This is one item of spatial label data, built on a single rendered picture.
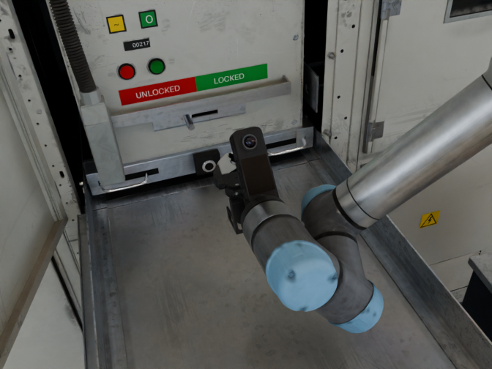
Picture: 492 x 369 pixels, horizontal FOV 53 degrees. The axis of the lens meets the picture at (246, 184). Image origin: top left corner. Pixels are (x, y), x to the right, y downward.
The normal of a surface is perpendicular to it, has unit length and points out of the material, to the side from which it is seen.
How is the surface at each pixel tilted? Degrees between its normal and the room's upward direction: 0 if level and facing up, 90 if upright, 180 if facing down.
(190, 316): 0
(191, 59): 90
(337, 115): 90
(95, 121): 61
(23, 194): 90
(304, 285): 80
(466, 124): 68
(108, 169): 90
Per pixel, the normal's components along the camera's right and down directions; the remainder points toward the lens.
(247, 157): 0.23, -0.07
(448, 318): -0.95, 0.22
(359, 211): -0.31, 0.42
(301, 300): 0.29, 0.43
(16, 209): 1.00, -0.04
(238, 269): -0.05, -0.78
